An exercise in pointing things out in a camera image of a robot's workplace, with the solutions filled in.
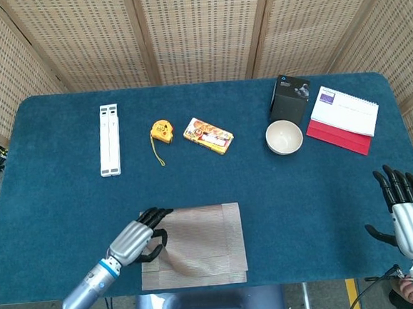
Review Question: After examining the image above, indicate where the blue felt table cover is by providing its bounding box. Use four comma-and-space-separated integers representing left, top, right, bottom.
0, 65, 413, 307

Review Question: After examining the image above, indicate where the yellow tape measure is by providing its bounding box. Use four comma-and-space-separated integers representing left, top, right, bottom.
148, 118, 177, 168

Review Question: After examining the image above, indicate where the metal table leg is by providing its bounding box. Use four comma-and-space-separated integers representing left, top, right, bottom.
301, 281, 311, 309

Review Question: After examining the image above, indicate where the beige bowl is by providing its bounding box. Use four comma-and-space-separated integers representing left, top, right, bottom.
264, 118, 305, 157

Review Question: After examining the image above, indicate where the black cube box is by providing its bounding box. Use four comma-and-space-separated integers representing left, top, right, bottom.
266, 72, 315, 128

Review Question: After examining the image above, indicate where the grey woven placemat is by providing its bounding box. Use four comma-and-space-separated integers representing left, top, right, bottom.
135, 201, 250, 292

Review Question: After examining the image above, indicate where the yellow food package box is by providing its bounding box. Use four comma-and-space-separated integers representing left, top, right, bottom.
181, 114, 236, 158

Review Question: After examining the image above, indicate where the white and red desk calendar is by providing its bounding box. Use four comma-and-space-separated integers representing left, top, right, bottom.
302, 81, 384, 161

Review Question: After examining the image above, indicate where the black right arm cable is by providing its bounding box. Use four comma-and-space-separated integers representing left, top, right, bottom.
346, 263, 409, 309

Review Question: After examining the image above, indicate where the woven wooden folding screen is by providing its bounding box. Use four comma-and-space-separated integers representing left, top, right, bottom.
0, 0, 413, 250

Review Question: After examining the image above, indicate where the blue-grey robot torso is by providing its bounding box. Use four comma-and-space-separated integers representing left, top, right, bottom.
126, 283, 287, 309

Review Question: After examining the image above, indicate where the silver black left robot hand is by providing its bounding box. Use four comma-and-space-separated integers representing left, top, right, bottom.
105, 205, 178, 268

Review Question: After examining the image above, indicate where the white folding laptop stand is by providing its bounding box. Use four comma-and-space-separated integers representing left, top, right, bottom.
95, 103, 124, 178

